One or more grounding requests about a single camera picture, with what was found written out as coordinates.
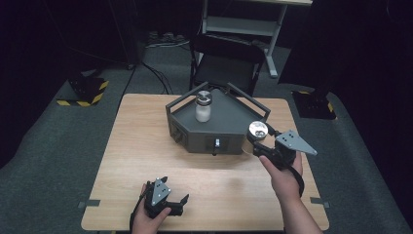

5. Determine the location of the black wrist strap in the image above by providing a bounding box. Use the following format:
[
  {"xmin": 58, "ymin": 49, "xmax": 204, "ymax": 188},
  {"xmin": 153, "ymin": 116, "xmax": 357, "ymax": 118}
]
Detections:
[{"xmin": 291, "ymin": 165, "xmax": 306, "ymax": 198}]

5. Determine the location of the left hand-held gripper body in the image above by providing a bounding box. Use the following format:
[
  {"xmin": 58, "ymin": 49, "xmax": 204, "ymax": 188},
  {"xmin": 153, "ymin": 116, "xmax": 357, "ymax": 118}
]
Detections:
[{"xmin": 144, "ymin": 177, "xmax": 183, "ymax": 219}]

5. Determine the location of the grey metal rack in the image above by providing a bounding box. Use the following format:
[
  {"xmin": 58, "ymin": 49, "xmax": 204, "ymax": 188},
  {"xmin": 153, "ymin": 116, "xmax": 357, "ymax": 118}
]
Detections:
[{"xmin": 165, "ymin": 81, "xmax": 272, "ymax": 157}]

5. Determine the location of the person's right hand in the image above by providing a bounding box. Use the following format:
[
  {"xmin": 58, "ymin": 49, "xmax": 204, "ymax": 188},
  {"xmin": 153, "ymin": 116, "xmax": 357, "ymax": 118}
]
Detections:
[{"xmin": 258, "ymin": 151, "xmax": 305, "ymax": 203}]

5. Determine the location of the glass jar of white powder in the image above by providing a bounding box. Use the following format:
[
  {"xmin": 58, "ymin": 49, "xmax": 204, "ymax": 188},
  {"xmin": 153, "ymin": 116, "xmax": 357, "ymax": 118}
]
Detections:
[{"xmin": 194, "ymin": 90, "xmax": 213, "ymax": 124}]

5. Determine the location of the black yellow striped stand base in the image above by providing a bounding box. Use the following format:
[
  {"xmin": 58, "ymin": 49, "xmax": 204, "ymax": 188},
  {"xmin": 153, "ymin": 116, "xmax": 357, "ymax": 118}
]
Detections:
[
  {"xmin": 56, "ymin": 75, "xmax": 110, "ymax": 108},
  {"xmin": 291, "ymin": 90, "xmax": 338, "ymax": 121}
]

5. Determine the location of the glass jar of brown powder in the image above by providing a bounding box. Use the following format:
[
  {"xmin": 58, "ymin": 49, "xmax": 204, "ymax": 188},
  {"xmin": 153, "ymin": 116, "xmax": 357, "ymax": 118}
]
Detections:
[{"xmin": 242, "ymin": 120, "xmax": 270, "ymax": 156}]

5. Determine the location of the person's left hand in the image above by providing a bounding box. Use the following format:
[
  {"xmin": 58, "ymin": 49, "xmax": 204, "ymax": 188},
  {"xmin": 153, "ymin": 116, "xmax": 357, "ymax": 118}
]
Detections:
[{"xmin": 131, "ymin": 183, "xmax": 172, "ymax": 234}]

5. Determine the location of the black chair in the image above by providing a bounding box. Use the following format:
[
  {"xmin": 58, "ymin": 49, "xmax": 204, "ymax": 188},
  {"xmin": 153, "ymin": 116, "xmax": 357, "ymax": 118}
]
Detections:
[{"xmin": 189, "ymin": 33, "xmax": 266, "ymax": 98}]

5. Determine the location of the black floor cable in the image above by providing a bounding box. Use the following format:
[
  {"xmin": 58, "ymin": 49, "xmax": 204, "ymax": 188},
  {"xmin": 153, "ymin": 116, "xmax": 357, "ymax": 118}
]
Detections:
[{"xmin": 141, "ymin": 60, "xmax": 172, "ymax": 96}]

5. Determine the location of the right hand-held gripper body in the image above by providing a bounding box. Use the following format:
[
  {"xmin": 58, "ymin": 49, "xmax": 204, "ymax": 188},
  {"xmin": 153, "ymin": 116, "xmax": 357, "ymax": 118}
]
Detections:
[{"xmin": 263, "ymin": 130, "xmax": 319, "ymax": 172}]

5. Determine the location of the grey tape strip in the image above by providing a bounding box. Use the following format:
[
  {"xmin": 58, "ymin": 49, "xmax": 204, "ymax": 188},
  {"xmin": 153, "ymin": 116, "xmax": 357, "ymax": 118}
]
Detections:
[
  {"xmin": 77, "ymin": 199, "xmax": 101, "ymax": 210},
  {"xmin": 309, "ymin": 196, "xmax": 331, "ymax": 209}
]

